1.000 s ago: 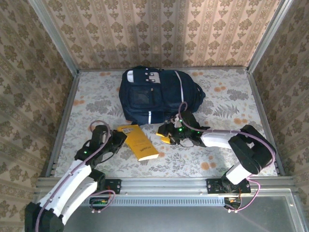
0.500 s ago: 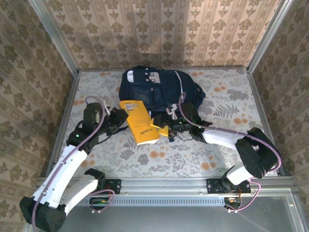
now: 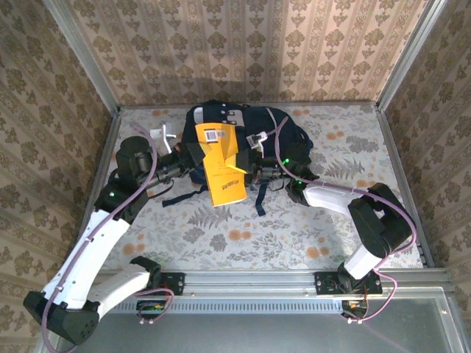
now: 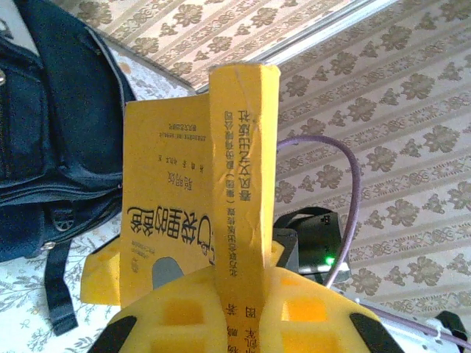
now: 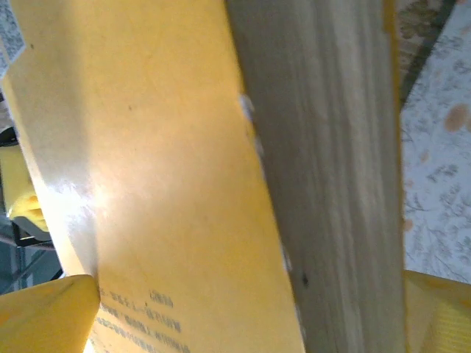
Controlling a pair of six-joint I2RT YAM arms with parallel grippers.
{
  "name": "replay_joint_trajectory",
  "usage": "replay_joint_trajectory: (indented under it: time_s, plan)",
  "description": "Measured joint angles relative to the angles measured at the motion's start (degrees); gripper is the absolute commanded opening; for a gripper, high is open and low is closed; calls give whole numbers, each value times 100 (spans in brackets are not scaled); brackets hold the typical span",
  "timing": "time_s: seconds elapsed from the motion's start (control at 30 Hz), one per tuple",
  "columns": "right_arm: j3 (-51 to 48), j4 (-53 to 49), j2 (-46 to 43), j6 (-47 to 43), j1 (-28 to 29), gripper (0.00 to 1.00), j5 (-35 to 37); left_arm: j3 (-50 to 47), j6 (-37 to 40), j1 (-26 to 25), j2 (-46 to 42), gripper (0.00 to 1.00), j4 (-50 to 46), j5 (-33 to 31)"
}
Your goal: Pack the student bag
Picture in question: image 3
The yellow book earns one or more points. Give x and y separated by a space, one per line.
222 184

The navy blue backpack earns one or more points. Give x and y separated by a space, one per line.
287 128

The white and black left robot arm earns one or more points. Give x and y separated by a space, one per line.
95 250

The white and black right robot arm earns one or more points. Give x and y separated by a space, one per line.
379 220

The small circuit board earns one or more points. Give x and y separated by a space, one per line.
151 309
353 307

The grey metal sheet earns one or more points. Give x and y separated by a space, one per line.
239 334

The aluminium table side rail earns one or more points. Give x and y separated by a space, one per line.
404 184
109 138

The aluminium table edge rail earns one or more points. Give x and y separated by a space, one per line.
331 104

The aluminium corner post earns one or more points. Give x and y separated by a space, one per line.
409 55
90 62

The wide aluminium mounting rail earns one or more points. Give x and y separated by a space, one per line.
250 281

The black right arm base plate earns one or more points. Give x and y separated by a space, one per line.
325 285

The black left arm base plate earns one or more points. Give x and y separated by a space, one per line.
176 284

